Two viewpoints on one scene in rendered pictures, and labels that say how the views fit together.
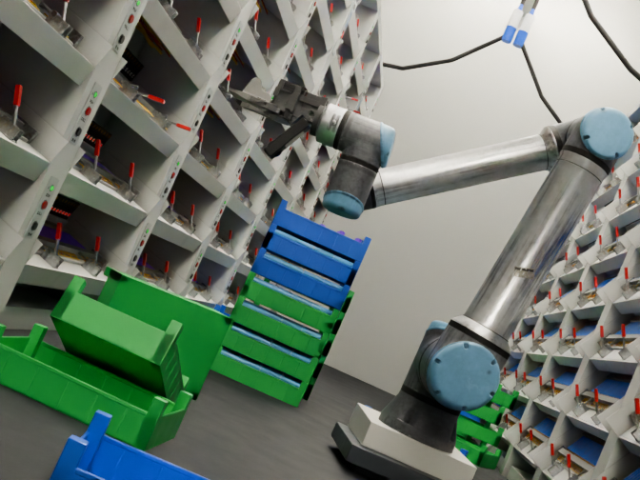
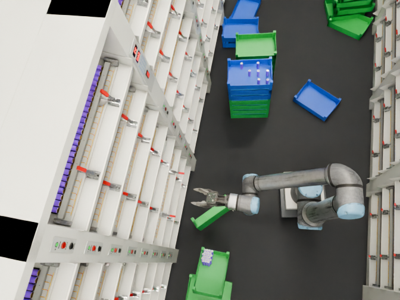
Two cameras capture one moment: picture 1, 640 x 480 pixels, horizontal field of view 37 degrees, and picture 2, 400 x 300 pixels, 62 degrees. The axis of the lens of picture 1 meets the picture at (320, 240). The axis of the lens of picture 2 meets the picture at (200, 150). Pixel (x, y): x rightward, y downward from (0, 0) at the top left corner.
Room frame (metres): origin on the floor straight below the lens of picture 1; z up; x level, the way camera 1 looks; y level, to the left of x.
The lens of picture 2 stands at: (1.78, -0.01, 2.52)
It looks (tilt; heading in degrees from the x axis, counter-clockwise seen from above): 70 degrees down; 26
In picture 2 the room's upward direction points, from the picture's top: 23 degrees counter-clockwise
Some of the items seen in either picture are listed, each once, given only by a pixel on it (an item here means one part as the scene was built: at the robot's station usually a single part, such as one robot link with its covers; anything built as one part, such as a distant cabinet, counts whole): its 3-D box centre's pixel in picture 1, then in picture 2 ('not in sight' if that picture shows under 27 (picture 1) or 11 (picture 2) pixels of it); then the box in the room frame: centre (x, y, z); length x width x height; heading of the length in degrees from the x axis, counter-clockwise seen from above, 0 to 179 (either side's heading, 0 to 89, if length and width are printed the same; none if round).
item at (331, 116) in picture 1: (330, 124); (232, 202); (2.09, 0.08, 0.68); 0.10 x 0.05 x 0.09; 174
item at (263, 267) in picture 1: (299, 278); (249, 84); (3.00, 0.01, 0.36); 0.30 x 0.20 x 0.08; 92
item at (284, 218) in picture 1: (320, 232); (249, 73); (3.00, 0.01, 0.52); 0.30 x 0.20 x 0.08; 92
